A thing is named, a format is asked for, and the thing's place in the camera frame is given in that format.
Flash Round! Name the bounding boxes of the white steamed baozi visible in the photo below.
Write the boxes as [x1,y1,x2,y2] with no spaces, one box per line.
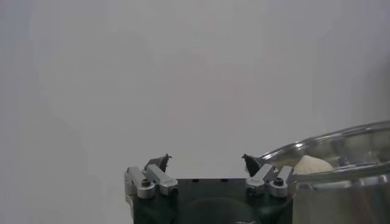
[292,155,335,175]

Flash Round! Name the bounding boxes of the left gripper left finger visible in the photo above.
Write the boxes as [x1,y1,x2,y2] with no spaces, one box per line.
[124,153,179,200]

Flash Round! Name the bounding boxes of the perforated stainless steel steamer basket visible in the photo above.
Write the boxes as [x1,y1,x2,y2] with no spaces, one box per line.
[257,120,390,224]

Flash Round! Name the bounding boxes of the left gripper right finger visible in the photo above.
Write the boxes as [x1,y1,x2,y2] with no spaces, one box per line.
[241,153,296,199]

